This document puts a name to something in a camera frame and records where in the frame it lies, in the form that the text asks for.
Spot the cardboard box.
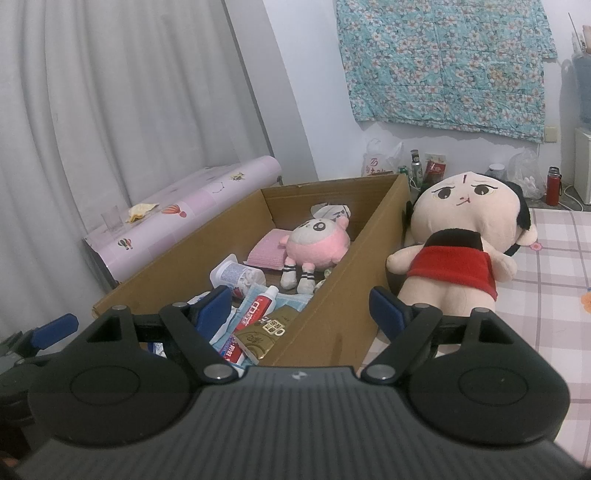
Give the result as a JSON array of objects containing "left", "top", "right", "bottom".
[{"left": 91, "top": 173, "right": 413, "bottom": 369}]

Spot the clear plastic cup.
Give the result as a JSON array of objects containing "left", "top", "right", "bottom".
[{"left": 102, "top": 203, "right": 123, "bottom": 232}]

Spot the white cable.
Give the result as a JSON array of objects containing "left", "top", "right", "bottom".
[{"left": 560, "top": 184, "right": 583, "bottom": 212}]

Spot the white printed pack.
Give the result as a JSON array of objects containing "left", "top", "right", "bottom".
[{"left": 310, "top": 202, "right": 354, "bottom": 221}]

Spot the clear plastic bag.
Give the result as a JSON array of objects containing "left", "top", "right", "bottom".
[{"left": 507, "top": 148, "right": 546, "bottom": 200}]

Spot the pink towel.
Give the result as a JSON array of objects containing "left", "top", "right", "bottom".
[{"left": 243, "top": 227, "right": 290, "bottom": 270}]

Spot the floral cloth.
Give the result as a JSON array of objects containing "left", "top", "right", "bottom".
[{"left": 335, "top": 0, "right": 560, "bottom": 145}]

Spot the blue water jug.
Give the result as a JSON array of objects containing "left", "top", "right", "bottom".
[{"left": 571, "top": 50, "right": 591, "bottom": 131}]

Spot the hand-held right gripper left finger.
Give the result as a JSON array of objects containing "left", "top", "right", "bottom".
[{"left": 85, "top": 285, "right": 242, "bottom": 385}]

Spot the red toothpaste tube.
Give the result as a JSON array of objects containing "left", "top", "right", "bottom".
[{"left": 221, "top": 285, "right": 280, "bottom": 364}]

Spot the gold packet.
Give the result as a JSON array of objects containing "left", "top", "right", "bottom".
[{"left": 235, "top": 307, "right": 302, "bottom": 361}]

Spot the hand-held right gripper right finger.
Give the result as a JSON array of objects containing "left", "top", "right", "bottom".
[{"left": 360, "top": 285, "right": 514, "bottom": 385}]

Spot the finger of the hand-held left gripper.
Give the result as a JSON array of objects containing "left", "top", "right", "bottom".
[{"left": 23, "top": 313, "right": 80, "bottom": 350}]

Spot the red thermos bottle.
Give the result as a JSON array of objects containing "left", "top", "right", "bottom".
[{"left": 545, "top": 166, "right": 563, "bottom": 206}]

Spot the yellow cloth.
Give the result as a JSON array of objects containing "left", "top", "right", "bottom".
[{"left": 126, "top": 202, "right": 160, "bottom": 223}]

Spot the white curtain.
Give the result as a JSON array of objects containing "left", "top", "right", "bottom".
[{"left": 0, "top": 0, "right": 320, "bottom": 335}]

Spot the pink plush toy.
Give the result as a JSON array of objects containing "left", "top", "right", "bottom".
[{"left": 279, "top": 215, "right": 352, "bottom": 294}]

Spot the plush doll in red dress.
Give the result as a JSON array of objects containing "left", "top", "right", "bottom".
[{"left": 386, "top": 168, "right": 539, "bottom": 357}]

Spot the red pack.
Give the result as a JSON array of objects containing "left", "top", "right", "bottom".
[{"left": 423, "top": 152, "right": 448, "bottom": 188}]

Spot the white water dispenser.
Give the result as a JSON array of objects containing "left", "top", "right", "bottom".
[{"left": 573, "top": 126, "right": 591, "bottom": 206}]

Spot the white red print bag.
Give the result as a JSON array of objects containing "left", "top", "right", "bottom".
[{"left": 362, "top": 137, "right": 405, "bottom": 177}]

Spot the pink balloon print roll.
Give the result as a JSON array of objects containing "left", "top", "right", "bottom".
[{"left": 82, "top": 155, "right": 283, "bottom": 283}]

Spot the white yogurt cup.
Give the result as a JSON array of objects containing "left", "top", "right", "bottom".
[{"left": 209, "top": 258, "right": 267, "bottom": 300}]

